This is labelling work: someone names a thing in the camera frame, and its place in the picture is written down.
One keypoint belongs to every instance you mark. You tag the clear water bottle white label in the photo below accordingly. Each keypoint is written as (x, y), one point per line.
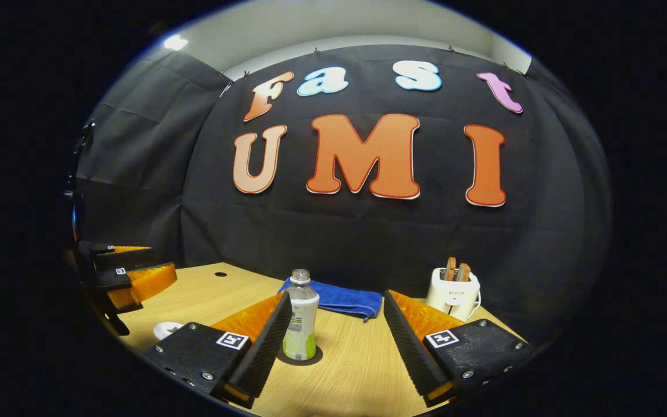
(301, 315)

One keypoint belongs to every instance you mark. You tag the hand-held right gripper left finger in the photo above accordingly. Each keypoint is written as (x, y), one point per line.
(264, 353)

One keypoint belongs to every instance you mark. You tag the dark round coaster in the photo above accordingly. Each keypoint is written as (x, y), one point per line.
(317, 357)

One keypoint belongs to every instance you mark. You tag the white ceiling light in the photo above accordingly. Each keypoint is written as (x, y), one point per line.
(175, 42)

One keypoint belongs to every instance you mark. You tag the toasted bread slice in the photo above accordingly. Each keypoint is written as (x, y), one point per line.
(464, 272)
(450, 267)

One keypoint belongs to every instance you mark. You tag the blue towel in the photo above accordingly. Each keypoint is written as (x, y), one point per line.
(345, 300)

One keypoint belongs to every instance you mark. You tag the white toaster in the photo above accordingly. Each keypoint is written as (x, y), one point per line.
(452, 298)

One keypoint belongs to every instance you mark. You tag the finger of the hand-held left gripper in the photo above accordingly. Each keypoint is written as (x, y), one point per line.
(148, 281)
(128, 258)

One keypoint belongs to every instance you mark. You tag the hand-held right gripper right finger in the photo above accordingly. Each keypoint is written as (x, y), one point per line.
(414, 353)

